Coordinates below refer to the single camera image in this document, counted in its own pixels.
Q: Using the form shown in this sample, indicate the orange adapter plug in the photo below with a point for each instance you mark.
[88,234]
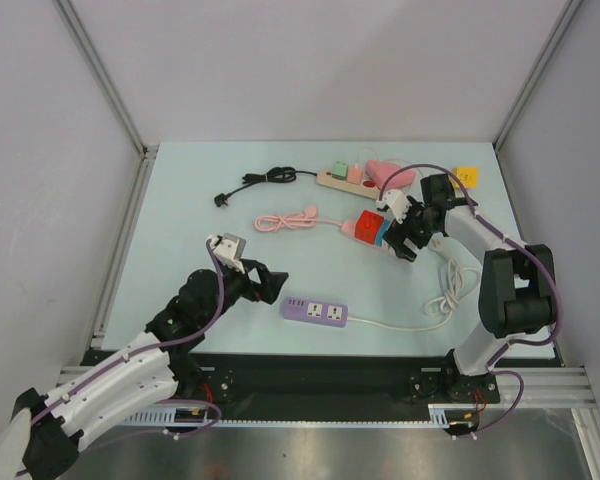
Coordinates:
[355,174]

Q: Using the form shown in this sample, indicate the pink power strip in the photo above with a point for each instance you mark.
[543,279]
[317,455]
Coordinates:
[348,229]

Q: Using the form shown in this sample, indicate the purple power strip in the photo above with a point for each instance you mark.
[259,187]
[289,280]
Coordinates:
[314,312]

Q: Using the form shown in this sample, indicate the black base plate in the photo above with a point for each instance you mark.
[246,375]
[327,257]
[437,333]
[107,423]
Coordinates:
[313,388]

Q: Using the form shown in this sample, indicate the beige power strip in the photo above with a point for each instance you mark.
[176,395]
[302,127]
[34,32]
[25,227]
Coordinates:
[365,188]

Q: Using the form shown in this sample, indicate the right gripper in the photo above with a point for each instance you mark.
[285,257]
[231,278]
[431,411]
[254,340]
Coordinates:
[412,228]

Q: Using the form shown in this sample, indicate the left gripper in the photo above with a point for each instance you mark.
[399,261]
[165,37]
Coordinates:
[269,282]

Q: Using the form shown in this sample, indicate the red cube socket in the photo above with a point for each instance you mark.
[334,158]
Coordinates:
[367,227]

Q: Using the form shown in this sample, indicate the pink triangular socket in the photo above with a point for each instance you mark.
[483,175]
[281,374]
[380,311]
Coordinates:
[380,171]

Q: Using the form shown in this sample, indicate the yellow cube socket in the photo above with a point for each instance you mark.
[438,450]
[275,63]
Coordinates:
[468,176]

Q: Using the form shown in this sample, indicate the blue adapter plug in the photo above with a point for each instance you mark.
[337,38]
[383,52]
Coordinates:
[380,234]

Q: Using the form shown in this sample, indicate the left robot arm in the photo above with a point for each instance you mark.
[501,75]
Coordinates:
[155,366]

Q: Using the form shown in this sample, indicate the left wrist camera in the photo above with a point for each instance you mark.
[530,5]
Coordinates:
[228,249]

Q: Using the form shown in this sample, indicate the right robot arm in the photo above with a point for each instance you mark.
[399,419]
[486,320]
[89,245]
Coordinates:
[517,291]

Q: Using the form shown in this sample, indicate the green adapter plug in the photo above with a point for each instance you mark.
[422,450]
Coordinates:
[339,170]

